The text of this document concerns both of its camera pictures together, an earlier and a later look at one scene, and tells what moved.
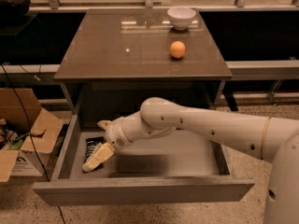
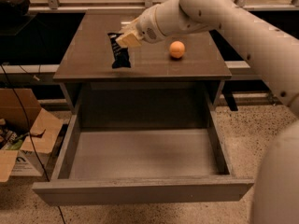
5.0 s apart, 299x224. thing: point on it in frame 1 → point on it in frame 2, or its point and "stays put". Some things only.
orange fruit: [177, 49] stays put
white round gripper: [114, 134] → [146, 27]
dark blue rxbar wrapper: [91, 145] → [121, 53]
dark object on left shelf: [13, 6] stays put
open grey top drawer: [175, 166] stays put
